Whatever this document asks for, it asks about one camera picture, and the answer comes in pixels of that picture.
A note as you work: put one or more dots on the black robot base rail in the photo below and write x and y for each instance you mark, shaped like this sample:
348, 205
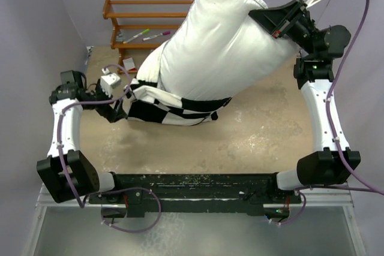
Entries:
252, 194

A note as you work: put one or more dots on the white pillow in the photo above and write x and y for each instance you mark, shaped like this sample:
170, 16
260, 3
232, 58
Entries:
219, 51

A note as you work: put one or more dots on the black white checkered pillowcase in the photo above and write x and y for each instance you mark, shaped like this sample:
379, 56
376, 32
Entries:
149, 102

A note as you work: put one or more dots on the wooden shelf rack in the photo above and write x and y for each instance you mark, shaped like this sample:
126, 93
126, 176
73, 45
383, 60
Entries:
134, 16

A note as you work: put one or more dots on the red white card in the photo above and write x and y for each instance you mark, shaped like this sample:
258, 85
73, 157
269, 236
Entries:
129, 65

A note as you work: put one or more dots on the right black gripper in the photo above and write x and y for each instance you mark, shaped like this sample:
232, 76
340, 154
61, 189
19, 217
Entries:
273, 20

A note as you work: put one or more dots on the green cap marker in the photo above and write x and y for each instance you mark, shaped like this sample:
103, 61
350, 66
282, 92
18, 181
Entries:
135, 36

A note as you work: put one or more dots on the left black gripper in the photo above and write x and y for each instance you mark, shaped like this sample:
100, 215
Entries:
113, 114

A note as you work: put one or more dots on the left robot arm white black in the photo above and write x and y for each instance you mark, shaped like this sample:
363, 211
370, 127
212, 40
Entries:
66, 172

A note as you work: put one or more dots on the pink cap marker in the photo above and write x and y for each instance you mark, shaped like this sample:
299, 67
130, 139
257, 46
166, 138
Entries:
156, 36

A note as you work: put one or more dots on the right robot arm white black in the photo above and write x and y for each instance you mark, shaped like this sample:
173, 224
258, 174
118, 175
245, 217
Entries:
332, 160

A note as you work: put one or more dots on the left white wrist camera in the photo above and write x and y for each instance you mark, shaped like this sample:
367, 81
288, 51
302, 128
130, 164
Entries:
109, 81

